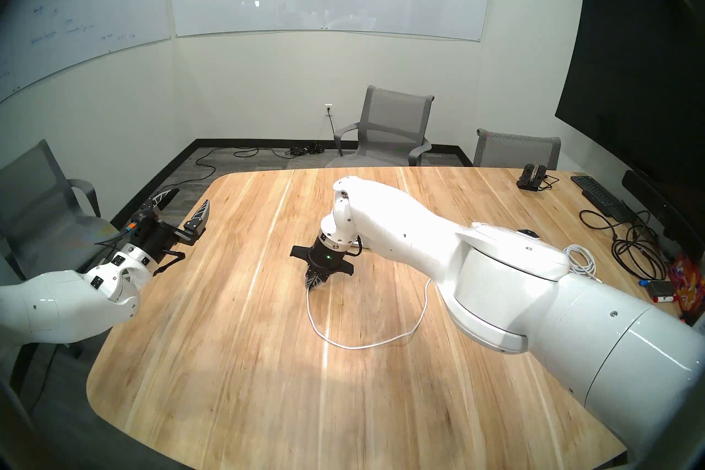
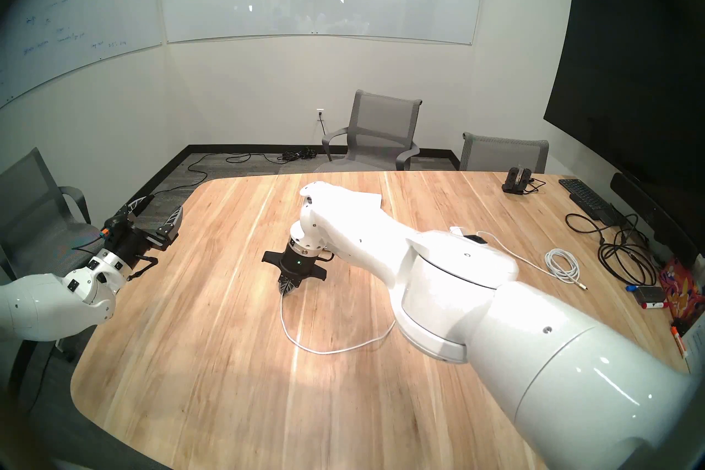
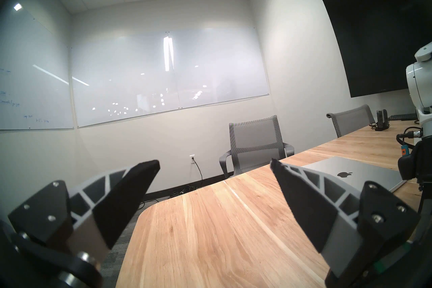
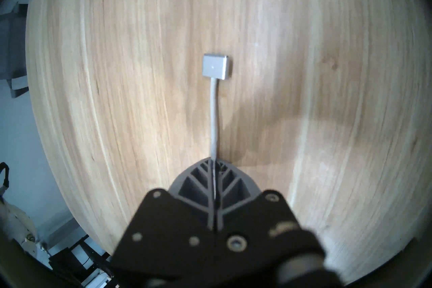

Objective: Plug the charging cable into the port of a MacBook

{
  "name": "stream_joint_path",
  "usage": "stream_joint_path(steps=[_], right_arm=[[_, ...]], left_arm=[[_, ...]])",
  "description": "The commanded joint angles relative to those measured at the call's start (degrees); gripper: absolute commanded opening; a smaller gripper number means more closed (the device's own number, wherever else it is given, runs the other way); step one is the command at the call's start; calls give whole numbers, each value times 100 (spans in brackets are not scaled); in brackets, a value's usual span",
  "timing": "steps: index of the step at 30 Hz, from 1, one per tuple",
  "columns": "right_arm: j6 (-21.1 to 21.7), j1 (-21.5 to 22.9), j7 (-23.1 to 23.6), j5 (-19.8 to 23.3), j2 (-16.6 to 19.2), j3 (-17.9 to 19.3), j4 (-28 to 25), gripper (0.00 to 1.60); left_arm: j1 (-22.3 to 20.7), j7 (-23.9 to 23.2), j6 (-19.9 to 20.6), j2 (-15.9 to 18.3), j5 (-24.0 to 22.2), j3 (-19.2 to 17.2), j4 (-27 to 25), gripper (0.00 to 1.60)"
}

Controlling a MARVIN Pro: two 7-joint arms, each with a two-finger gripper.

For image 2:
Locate black keyboard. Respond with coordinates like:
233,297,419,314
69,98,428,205
558,178,626,226

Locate white box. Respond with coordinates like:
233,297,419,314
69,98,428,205
683,317,705,360

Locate white MagSafe charging cable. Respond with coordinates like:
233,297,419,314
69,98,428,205
280,293,397,354

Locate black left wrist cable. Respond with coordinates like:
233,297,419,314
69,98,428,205
70,228,111,256

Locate small grey device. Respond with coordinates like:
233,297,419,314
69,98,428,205
625,283,668,310

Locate white coiled USB cable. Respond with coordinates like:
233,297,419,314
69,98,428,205
477,230,589,290

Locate black wall television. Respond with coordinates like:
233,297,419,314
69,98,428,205
543,0,705,205

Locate colourful red snack package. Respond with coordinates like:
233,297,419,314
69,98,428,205
658,256,705,324

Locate black floor cable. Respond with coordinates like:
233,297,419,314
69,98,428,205
151,116,327,197

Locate dark grey office chair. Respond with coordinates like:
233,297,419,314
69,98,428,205
0,147,105,359

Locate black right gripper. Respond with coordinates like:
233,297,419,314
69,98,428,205
262,242,329,299

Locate glass whiteboard with writing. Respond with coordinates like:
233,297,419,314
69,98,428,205
0,0,164,109

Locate black soundbar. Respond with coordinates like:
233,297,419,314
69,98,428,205
610,172,703,266

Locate grey mesh chair with armrests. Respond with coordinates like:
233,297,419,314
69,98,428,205
314,89,422,172

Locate black charging dock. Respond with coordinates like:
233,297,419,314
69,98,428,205
501,167,546,195

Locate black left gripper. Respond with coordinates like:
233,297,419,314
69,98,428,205
102,193,184,281

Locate black tangled table cables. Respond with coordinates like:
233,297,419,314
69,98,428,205
565,210,659,288

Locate grey mesh office chair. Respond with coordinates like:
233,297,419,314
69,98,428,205
459,132,549,173

